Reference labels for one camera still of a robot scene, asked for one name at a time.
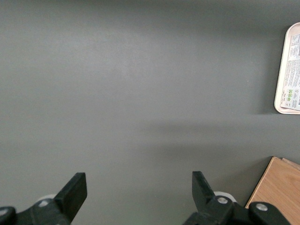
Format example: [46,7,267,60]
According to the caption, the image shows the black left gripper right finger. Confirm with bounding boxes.
[185,171,249,225]

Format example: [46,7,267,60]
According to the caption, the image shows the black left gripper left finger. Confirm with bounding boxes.
[16,172,88,225]

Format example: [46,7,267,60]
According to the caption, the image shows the wooden drawer cabinet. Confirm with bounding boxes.
[245,156,300,225]

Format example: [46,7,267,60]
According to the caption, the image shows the beige plastic tray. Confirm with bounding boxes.
[274,22,300,115]

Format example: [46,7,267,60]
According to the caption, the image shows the red tartan shortbread box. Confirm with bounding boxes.
[280,32,300,112]

